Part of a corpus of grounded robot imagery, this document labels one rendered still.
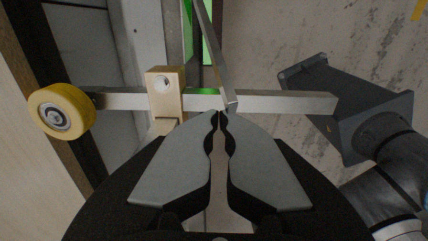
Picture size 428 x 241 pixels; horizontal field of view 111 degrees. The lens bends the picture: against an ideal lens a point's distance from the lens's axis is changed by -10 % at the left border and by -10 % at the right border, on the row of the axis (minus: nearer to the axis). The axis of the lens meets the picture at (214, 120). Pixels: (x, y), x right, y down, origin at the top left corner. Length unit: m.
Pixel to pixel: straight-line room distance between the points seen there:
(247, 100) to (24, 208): 0.56
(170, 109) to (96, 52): 0.27
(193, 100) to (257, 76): 0.92
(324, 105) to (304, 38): 0.92
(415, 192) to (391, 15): 1.07
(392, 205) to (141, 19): 0.82
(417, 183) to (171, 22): 0.71
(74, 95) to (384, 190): 0.73
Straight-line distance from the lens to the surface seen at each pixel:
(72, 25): 0.44
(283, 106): 0.28
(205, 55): 0.39
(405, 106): 0.84
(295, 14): 1.17
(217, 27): 0.39
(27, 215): 0.63
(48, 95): 0.29
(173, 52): 0.40
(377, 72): 1.55
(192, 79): 0.41
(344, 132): 0.74
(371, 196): 0.66
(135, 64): 0.53
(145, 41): 0.51
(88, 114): 0.29
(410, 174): 0.67
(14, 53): 0.33
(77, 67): 0.43
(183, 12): 0.30
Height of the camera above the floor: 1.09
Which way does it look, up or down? 60 degrees down
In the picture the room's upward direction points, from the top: 177 degrees counter-clockwise
